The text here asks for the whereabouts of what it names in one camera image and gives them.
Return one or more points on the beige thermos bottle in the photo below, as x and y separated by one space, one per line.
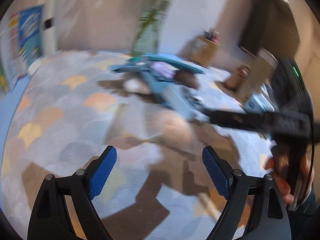
263 69

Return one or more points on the pens in holder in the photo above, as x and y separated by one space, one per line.
212 35

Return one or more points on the black wall television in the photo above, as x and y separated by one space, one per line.
271 26

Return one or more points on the light blue pouch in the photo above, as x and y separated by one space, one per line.
168 94

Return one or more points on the woven pen holder basket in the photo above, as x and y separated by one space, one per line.
203 51

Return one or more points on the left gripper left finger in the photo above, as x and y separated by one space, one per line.
50 218

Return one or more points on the stack of books and magazines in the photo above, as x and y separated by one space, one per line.
21 43

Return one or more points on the clear zip bag pink item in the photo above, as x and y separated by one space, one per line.
166 127

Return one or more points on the purple soft pouch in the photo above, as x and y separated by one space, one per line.
164 69

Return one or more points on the teal folded cloth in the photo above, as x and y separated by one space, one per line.
139 63

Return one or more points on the person's right hand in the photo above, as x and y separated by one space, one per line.
284 187

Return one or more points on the blue tissue pack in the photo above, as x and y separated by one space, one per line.
259 103

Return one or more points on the glass vase with green branches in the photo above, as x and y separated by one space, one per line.
150 24

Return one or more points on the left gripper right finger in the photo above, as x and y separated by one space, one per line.
268 217

